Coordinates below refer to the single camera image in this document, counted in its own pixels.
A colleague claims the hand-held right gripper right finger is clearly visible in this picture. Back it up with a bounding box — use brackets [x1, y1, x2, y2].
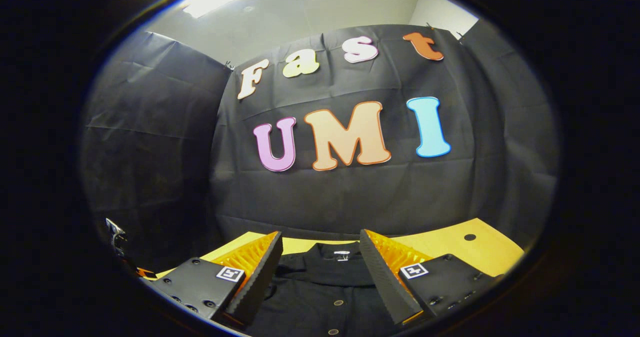
[359, 229, 501, 326]

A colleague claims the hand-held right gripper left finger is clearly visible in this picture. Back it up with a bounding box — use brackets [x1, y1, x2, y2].
[150, 231, 284, 328]

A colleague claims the black button shirt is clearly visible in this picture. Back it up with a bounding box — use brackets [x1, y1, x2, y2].
[245, 242, 401, 337]

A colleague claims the black backdrop cloth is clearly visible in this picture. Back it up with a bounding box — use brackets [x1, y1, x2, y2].
[80, 19, 560, 273]

